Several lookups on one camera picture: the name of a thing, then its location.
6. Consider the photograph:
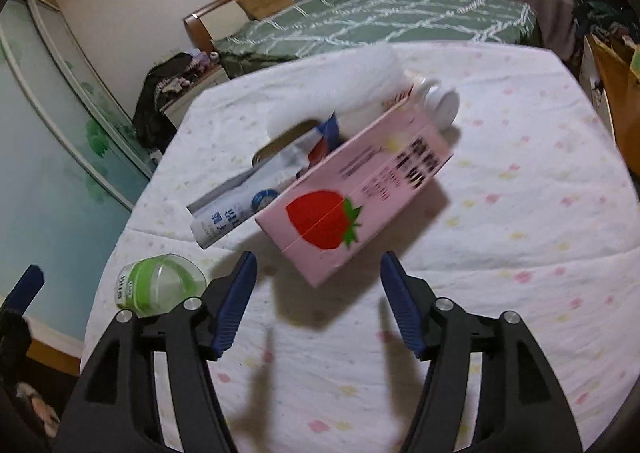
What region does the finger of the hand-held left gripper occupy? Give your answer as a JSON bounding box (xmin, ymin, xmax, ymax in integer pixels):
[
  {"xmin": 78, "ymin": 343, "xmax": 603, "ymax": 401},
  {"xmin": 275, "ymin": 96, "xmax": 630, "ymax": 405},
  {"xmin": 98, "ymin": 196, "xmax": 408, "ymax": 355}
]
[{"xmin": 0, "ymin": 264, "xmax": 46, "ymax": 374}]

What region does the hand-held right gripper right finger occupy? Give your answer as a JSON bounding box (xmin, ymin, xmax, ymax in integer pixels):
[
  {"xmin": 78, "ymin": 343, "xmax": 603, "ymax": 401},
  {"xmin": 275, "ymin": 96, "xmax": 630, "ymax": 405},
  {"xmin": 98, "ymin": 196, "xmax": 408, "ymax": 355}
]
[{"xmin": 380, "ymin": 250, "xmax": 583, "ymax": 453}]

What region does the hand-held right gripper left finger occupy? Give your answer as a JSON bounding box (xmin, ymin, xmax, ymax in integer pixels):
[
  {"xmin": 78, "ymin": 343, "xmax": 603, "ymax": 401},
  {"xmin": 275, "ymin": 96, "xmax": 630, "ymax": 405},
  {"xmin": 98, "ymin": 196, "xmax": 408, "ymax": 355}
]
[{"xmin": 52, "ymin": 250, "xmax": 258, "ymax": 453}]

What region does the clear cup with green label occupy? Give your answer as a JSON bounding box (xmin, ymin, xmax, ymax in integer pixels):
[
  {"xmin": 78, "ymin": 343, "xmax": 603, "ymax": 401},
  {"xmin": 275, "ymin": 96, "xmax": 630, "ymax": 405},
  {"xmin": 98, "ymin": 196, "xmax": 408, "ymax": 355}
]
[{"xmin": 116, "ymin": 255, "xmax": 208, "ymax": 318}]

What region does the white tube with blue print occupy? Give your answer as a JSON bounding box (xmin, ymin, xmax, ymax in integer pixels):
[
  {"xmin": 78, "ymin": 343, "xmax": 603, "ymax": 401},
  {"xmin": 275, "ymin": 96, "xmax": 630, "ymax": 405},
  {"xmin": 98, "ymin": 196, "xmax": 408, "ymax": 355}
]
[{"xmin": 187, "ymin": 115, "xmax": 346, "ymax": 250}]

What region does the pink strawberry milk carton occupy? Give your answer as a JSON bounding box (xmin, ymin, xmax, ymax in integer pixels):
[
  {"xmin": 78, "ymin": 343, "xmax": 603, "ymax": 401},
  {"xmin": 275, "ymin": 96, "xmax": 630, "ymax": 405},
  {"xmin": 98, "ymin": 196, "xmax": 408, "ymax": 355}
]
[{"xmin": 254, "ymin": 78, "xmax": 460, "ymax": 289}]

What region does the white paper cup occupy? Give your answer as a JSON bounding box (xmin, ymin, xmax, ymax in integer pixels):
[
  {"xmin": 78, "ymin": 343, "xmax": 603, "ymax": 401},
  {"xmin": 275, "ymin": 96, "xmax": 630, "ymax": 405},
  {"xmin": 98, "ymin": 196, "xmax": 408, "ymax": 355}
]
[{"xmin": 252, "ymin": 44, "xmax": 406, "ymax": 166}]

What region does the glass wardrobe sliding door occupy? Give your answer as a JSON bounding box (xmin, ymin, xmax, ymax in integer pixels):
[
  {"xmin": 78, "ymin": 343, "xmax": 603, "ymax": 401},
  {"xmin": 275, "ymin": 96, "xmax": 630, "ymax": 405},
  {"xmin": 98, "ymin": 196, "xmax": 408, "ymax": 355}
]
[{"xmin": 0, "ymin": 0, "xmax": 156, "ymax": 344}]

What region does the white dotted table cloth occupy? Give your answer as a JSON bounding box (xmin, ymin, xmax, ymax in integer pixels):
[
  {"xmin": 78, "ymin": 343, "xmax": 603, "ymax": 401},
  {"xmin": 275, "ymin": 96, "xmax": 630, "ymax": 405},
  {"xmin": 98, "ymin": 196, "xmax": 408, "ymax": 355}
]
[{"xmin": 80, "ymin": 42, "xmax": 640, "ymax": 453}]

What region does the white nightstand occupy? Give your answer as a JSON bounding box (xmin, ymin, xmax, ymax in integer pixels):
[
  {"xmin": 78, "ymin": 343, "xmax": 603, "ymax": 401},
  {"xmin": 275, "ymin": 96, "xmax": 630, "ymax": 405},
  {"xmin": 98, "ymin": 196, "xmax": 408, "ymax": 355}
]
[{"xmin": 160, "ymin": 65, "xmax": 231, "ymax": 128}]

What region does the dark clothes heap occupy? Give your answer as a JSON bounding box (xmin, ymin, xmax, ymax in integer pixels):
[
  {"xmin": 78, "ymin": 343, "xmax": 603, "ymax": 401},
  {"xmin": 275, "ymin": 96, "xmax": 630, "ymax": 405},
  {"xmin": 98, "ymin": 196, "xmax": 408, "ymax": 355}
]
[{"xmin": 132, "ymin": 49, "xmax": 221, "ymax": 148}]

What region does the wooden bed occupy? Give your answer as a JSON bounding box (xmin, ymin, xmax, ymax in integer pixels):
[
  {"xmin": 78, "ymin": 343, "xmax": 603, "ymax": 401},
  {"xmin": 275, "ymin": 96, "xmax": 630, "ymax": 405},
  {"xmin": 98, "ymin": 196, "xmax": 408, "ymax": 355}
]
[{"xmin": 182, "ymin": 0, "xmax": 543, "ymax": 81}]

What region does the green checked quilt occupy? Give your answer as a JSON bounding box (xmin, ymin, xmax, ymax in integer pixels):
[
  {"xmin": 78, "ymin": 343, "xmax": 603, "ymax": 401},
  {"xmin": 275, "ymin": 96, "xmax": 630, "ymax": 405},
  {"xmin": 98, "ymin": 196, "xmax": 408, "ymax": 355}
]
[{"xmin": 212, "ymin": 0, "xmax": 538, "ymax": 78}]

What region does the orange wooden cabinet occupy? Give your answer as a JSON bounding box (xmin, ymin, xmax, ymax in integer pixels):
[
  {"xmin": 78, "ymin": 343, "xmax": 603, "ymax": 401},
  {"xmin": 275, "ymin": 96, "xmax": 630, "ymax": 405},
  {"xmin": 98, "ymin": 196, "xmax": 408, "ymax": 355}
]
[{"xmin": 580, "ymin": 33, "xmax": 640, "ymax": 174}]

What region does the pile of clothes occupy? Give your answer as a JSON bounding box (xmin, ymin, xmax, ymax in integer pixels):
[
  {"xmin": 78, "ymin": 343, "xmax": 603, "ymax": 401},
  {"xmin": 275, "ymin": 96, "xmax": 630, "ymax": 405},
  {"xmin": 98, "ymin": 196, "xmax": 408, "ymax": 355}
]
[{"xmin": 572, "ymin": 0, "xmax": 640, "ymax": 46}]

